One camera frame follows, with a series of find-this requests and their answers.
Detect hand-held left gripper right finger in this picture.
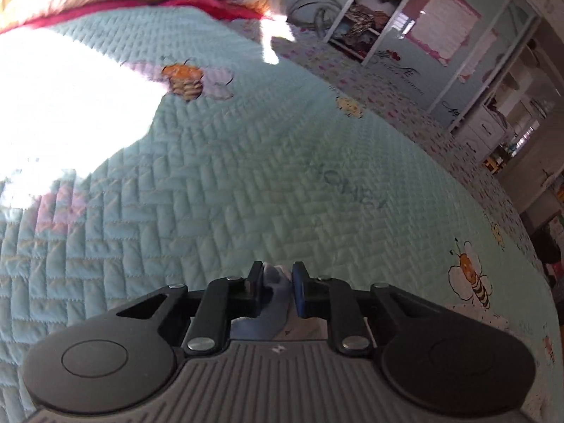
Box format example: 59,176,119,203
292,261,446,357

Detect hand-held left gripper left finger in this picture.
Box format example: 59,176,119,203
115,261,265,357

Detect white star-print garment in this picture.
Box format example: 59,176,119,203
229,263,329,342

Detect pile of clothes in wardrobe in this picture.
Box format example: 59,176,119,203
339,2,388,54

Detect green bee-print quilt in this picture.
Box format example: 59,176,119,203
0,6,558,423

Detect white drawer cabinet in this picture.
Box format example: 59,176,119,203
454,106,507,161

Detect black armchair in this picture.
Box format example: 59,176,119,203
520,216,564,287

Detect sliding-door wardrobe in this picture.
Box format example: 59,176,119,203
271,0,542,133

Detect narrow pink-bordered poster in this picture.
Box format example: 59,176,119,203
458,29,498,84

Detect large pink-bordered poster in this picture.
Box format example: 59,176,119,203
403,0,481,65

